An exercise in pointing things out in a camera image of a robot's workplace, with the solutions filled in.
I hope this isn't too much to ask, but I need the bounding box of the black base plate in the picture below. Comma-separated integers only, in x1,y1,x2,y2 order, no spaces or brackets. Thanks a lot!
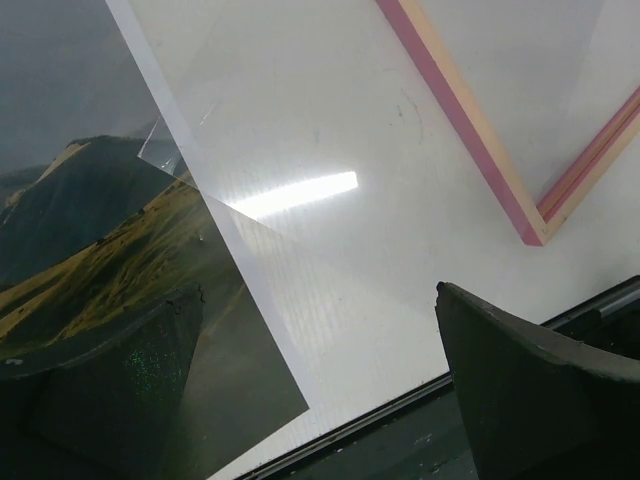
214,274,640,480

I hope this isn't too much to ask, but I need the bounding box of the clear acrylic sheet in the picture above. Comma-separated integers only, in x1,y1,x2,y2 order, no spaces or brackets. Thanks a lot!
109,1,601,418

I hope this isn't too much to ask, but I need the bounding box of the pink wooden picture frame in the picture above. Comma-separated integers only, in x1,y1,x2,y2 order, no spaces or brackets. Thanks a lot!
377,1,639,247

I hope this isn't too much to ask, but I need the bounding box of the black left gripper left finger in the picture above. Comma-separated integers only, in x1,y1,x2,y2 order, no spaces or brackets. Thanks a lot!
1,283,205,479

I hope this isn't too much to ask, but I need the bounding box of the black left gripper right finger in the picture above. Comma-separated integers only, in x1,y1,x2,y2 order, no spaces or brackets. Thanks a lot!
435,281,639,479

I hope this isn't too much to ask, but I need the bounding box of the mountain landscape photo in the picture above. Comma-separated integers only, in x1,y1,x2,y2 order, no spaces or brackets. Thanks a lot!
1,1,309,479

